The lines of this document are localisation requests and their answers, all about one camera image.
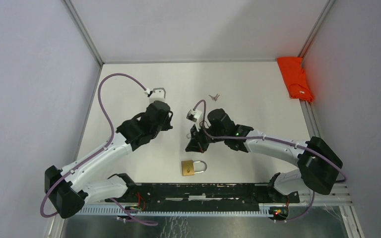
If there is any left aluminium frame rail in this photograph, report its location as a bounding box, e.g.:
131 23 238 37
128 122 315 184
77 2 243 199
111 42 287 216
62 0 104 67

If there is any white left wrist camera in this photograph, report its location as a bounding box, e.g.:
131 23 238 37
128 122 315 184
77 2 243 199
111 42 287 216
144 87 166 104

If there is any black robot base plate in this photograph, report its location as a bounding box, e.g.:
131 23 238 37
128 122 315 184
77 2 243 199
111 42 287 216
116 183 300 212

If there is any orange folded cloth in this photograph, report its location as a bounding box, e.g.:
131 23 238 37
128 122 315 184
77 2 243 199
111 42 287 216
277 57 315 103

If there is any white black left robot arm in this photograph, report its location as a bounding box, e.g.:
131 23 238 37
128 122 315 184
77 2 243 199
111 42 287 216
41 101 173 219

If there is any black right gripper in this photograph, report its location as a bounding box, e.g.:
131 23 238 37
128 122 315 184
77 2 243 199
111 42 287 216
186 122 226 154

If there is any aluminium corner frame rail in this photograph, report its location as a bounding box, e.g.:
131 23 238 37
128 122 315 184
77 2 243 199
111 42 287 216
298 0 338 58

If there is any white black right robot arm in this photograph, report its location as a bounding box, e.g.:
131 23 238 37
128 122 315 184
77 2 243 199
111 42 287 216
185 109 343 202

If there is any white slotted cable duct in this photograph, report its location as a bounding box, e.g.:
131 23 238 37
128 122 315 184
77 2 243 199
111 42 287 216
66 205 278 218

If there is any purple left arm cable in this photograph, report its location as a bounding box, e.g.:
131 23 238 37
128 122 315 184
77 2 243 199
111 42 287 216
39 73 160 227

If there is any silver key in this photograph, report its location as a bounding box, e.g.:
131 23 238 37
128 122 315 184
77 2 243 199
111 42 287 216
209 94 220 101

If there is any large brass padlock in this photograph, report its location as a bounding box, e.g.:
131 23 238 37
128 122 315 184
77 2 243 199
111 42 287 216
181 160 207 176

